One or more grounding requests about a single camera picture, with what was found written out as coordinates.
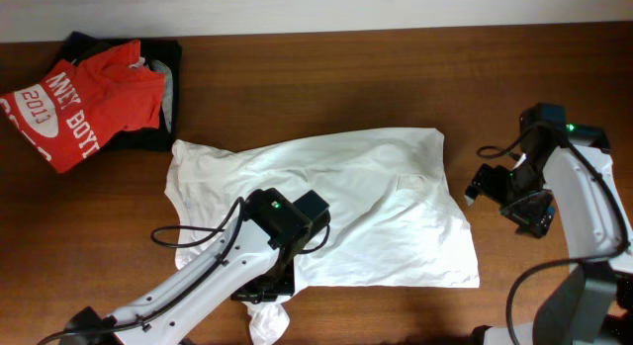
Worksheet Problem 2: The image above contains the white printed t-shirt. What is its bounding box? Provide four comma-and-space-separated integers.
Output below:
164, 127, 481, 345

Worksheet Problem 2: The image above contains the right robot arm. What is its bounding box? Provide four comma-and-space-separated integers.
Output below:
465, 103, 632, 344

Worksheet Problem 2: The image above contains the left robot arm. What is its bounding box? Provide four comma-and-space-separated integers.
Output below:
44, 188, 330, 344

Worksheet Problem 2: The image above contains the grey folded garment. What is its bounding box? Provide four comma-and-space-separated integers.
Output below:
149, 59, 174, 132

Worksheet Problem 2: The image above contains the red printed t-shirt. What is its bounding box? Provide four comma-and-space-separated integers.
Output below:
1, 41, 166, 173

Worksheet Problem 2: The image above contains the black folded garment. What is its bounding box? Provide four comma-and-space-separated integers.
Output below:
50, 32, 183, 152

